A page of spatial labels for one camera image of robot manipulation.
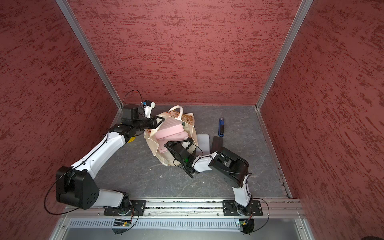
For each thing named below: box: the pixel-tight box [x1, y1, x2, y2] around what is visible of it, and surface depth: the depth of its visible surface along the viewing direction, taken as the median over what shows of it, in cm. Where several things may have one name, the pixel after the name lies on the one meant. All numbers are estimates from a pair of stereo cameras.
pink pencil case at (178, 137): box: [157, 131, 189, 153], surface depth 94 cm
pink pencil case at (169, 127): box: [155, 119, 185, 140], surface depth 97 cm
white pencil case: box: [195, 133, 210, 156], surface depth 99 cm
